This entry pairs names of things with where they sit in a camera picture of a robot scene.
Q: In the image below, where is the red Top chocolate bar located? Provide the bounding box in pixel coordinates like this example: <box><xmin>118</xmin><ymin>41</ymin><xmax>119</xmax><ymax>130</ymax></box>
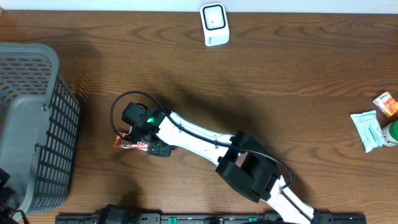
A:
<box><xmin>113</xmin><ymin>135</ymin><xmax>148</xmax><ymax>151</ymax></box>

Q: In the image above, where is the teal wet wipes pack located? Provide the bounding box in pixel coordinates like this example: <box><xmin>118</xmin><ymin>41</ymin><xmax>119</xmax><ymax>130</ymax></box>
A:
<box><xmin>350</xmin><ymin>110</ymin><xmax>384</xmax><ymax>153</ymax></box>

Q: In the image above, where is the orange Kleenex tissue pack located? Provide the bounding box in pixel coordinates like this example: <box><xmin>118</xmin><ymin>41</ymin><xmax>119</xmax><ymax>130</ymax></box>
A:
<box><xmin>373</xmin><ymin>91</ymin><xmax>397</xmax><ymax>118</ymax></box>

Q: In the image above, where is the green lid jar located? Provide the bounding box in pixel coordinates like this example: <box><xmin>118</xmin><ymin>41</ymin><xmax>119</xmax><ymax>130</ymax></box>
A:
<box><xmin>382</xmin><ymin>121</ymin><xmax>398</xmax><ymax>147</ymax></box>

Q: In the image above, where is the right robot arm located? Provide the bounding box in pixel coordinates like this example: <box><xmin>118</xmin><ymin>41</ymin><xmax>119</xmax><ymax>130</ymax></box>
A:
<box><xmin>121</xmin><ymin>103</ymin><xmax>320</xmax><ymax>223</ymax></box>

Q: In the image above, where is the white barcode scanner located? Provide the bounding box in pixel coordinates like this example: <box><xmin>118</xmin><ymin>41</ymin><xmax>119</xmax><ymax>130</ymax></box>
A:
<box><xmin>200</xmin><ymin>2</ymin><xmax>230</xmax><ymax>47</ymax></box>

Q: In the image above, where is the grey plastic basket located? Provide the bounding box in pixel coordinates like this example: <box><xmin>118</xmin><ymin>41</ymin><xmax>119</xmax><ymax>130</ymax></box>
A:
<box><xmin>1</xmin><ymin>42</ymin><xmax>81</xmax><ymax>221</ymax></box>

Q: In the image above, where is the black mounting rail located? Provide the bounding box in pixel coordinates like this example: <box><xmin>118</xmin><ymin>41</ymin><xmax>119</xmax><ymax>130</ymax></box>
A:
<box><xmin>55</xmin><ymin>212</ymin><xmax>368</xmax><ymax>224</ymax></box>

